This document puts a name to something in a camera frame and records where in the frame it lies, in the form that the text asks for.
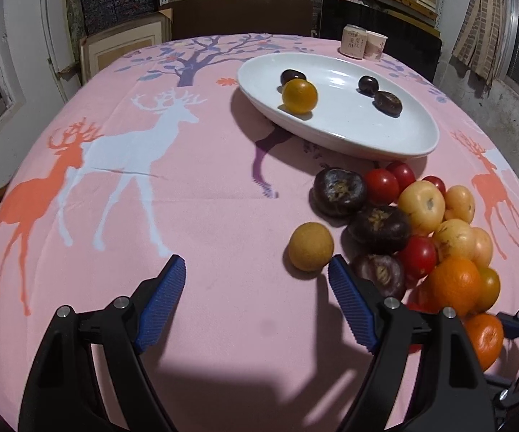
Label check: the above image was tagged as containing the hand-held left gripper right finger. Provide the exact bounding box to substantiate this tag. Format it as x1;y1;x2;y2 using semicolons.
328;254;496;432

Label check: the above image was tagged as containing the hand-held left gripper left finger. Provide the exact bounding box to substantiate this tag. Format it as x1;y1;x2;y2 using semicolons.
18;254;187;432

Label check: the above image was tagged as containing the small orange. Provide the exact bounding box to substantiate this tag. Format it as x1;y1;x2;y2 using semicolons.
463;312;504;372
428;256;483;318

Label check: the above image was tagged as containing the large dark water chestnut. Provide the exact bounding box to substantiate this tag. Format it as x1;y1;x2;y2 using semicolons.
311;167;368;218
347;206;412;253
352;253;407;300

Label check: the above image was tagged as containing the yellow green cherry tomato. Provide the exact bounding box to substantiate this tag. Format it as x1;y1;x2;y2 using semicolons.
478;266;502;313

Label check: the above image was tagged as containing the brown longan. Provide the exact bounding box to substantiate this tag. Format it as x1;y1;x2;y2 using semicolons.
288;222;334;272

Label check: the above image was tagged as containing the red cherry tomato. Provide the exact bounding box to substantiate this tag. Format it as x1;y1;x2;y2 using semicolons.
399;235;438;280
421;175;447;196
364;168;400;205
403;281;435;313
385;161;417;192

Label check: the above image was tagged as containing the yellow apricot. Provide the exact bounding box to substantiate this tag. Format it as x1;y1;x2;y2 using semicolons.
431;219;476;262
397;181;446;235
471;227;494;267
444;185;475;224

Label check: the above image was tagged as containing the white oval plate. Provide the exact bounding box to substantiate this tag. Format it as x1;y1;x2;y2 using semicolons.
237;53;440;160

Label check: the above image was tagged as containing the pink deer print tablecloth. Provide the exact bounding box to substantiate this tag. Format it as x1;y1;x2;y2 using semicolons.
0;33;519;432

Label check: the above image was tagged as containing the small dark water chestnut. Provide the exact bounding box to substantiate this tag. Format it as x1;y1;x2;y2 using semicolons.
280;69;306;87
357;76;379;97
373;91;403;118

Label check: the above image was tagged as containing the yellow orange cherry tomato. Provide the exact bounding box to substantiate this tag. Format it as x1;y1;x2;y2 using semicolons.
282;78;319;115

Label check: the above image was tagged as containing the framed cardboard box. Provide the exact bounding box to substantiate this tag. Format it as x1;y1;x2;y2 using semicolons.
78;11;173;85

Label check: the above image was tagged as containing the paper cup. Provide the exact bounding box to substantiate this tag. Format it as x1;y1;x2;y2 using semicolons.
364;31;387;61

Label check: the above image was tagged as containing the beige drink can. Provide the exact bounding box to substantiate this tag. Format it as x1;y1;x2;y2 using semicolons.
341;24;368;59

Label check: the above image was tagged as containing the brown cardboard sheet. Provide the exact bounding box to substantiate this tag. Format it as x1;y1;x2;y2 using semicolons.
170;0;316;39

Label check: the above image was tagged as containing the stack of blue patterned boxes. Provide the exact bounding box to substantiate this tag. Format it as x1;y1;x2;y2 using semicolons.
80;0;159;37

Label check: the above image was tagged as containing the white door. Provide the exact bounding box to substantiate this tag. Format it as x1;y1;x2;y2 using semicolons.
39;0;85;86

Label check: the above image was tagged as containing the woven hanging blind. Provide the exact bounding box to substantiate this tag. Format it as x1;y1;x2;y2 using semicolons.
451;0;519;93

